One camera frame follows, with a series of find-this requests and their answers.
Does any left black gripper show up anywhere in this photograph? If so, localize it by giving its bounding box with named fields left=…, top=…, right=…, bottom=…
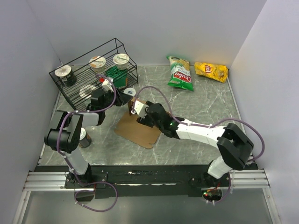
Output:
left=101, top=87, right=133, bottom=111

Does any aluminium extrusion rail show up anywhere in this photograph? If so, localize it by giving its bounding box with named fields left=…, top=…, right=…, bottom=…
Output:
left=23, top=172, right=66, bottom=191

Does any dark tin can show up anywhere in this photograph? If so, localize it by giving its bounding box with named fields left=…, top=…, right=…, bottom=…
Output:
left=79, top=128, right=92, bottom=148

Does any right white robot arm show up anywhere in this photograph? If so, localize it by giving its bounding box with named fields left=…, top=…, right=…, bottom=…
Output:
left=131, top=101, right=254, bottom=186

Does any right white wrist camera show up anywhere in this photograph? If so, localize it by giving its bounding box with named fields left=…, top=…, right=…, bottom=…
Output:
left=131, top=101, right=149, bottom=118

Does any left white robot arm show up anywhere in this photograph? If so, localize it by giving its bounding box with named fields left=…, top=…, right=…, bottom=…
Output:
left=44, top=89, right=133, bottom=188

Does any black wire rack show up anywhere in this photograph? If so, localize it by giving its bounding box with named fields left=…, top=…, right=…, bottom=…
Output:
left=49, top=38, right=138, bottom=111

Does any dark yogurt cup on rack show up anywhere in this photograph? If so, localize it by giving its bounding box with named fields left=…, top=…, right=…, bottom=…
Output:
left=54, top=65, right=77, bottom=87

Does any small white yogurt cup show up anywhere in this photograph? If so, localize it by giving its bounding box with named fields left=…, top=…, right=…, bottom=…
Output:
left=123, top=88, right=136, bottom=97

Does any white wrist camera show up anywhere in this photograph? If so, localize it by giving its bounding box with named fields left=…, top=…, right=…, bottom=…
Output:
left=99, top=77, right=114, bottom=92
left=131, top=101, right=149, bottom=118

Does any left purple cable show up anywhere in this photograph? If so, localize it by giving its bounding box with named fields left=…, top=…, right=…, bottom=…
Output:
left=56, top=73, right=119, bottom=213

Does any Chobani yogurt cup on rack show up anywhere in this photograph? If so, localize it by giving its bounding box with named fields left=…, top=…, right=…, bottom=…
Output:
left=113, top=53, right=130, bottom=70

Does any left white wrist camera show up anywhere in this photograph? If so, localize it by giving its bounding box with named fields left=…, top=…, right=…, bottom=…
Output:
left=99, top=77, right=114, bottom=92

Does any brown cardboard box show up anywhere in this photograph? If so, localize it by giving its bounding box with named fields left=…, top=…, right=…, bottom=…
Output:
left=114, top=98, right=161, bottom=149

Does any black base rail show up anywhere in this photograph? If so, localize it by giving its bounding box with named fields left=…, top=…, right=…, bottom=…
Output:
left=64, top=165, right=229, bottom=199

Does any yellow Lays chips bag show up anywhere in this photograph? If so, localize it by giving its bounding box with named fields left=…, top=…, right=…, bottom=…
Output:
left=194, top=62, right=228, bottom=83

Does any green snack bag in rack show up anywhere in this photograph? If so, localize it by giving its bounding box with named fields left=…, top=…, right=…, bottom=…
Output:
left=106, top=66, right=128, bottom=89

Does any orange yogurt cup on rack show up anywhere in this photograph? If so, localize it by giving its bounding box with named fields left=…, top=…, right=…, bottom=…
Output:
left=89, top=56, right=106, bottom=73

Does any green Chuba chips bag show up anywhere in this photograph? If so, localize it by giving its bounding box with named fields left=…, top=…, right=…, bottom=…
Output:
left=167, top=56, right=194, bottom=91

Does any white cup lower rack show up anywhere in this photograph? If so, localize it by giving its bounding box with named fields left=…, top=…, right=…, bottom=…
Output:
left=79, top=84, right=96, bottom=99

